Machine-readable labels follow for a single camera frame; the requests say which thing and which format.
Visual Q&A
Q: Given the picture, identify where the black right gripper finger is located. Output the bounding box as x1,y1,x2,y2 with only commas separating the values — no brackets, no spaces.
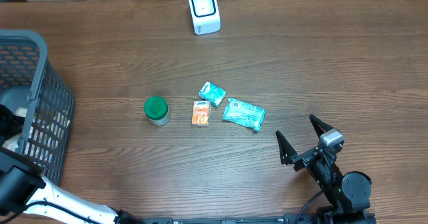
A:
309,114,333,138
276,130,298,165

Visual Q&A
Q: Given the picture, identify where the orange tissue pack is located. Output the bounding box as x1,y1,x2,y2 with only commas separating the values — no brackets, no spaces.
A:
191,100,211,127

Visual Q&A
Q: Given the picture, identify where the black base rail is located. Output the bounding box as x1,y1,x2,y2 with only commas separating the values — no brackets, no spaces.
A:
141,213,377,224

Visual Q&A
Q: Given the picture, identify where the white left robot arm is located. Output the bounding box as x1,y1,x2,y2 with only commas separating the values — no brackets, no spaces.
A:
1,147,143,223

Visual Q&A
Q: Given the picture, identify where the white barcode scanner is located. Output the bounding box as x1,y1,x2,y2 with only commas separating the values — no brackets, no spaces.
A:
188,0,221,35

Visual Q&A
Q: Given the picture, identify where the teal tissue pack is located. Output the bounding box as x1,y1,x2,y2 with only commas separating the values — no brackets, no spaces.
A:
198,82,226,108

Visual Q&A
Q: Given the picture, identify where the beige snack bag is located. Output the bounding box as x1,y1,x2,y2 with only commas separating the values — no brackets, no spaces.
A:
2,108,70,154

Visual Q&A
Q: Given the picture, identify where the teal wet wipes pack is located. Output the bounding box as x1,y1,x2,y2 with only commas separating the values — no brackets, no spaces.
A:
223,98,265,131

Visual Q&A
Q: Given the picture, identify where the green lid jar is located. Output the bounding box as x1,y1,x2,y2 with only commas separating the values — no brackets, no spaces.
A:
144,96,171,126

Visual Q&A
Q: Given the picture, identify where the grey plastic basket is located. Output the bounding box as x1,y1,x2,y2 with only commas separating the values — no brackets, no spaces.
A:
1,29,75,185

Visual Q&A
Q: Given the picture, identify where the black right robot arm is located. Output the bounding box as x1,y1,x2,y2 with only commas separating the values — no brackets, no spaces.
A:
276,114,376,223

